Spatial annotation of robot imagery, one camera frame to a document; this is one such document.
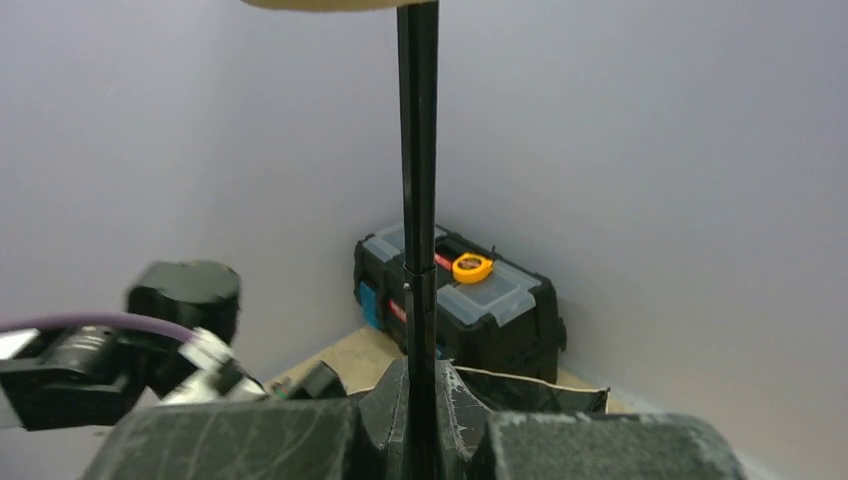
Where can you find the yellow tape measure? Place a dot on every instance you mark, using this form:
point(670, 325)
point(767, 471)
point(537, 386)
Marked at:
point(471, 268)

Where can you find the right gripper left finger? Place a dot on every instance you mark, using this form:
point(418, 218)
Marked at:
point(341, 438)

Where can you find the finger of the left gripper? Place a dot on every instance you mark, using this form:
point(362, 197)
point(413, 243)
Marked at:
point(320, 382)

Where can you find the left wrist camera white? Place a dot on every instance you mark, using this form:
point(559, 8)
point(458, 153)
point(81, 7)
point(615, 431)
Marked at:
point(218, 376)

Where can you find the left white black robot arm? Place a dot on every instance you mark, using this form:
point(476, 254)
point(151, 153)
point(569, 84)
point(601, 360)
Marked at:
point(173, 338)

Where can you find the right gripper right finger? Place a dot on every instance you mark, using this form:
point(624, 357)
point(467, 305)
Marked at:
point(522, 445)

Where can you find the black plastic toolbox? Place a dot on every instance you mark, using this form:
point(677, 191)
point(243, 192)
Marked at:
point(507, 323)

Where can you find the beige umbrella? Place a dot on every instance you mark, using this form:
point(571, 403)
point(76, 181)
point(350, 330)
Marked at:
point(417, 452)

